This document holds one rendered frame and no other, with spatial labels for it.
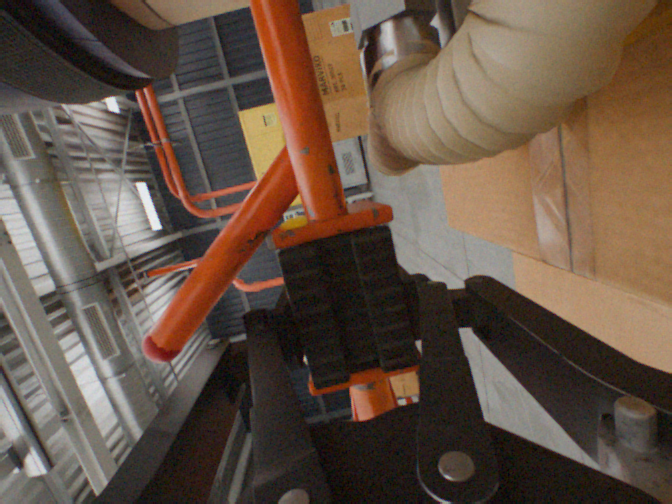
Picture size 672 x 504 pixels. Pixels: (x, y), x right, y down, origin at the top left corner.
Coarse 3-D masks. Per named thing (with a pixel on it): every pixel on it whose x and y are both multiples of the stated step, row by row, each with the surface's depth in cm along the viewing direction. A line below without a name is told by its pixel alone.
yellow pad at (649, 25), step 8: (664, 0) 9; (656, 8) 9; (664, 8) 9; (648, 16) 10; (656, 16) 10; (664, 16) 9; (640, 24) 10; (648, 24) 10; (656, 24) 10; (664, 24) 10; (632, 32) 10; (640, 32) 10; (648, 32) 11; (624, 40) 11; (632, 40) 11
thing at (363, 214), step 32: (288, 224) 17; (320, 224) 14; (352, 224) 14; (288, 256) 14; (320, 256) 15; (352, 256) 15; (384, 256) 14; (288, 288) 14; (320, 288) 14; (352, 288) 15; (384, 288) 14; (320, 320) 14; (352, 320) 15; (384, 320) 14; (320, 352) 15; (352, 352) 16; (384, 352) 15; (416, 352) 15; (320, 384) 15; (352, 384) 16
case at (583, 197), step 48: (624, 48) 13; (624, 96) 14; (528, 144) 21; (576, 144) 17; (624, 144) 14; (480, 192) 29; (528, 192) 22; (576, 192) 18; (624, 192) 15; (528, 240) 23; (576, 240) 19; (624, 240) 15; (624, 288) 16
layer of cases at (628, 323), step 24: (528, 264) 95; (528, 288) 98; (552, 288) 86; (576, 288) 77; (600, 288) 70; (576, 312) 79; (600, 312) 71; (624, 312) 65; (648, 312) 59; (600, 336) 73; (624, 336) 66; (648, 336) 61; (648, 360) 62
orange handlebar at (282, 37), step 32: (256, 0) 14; (288, 0) 14; (288, 32) 14; (288, 64) 14; (288, 96) 14; (320, 96) 15; (288, 128) 15; (320, 128) 15; (320, 160) 15; (320, 192) 15; (384, 384) 17
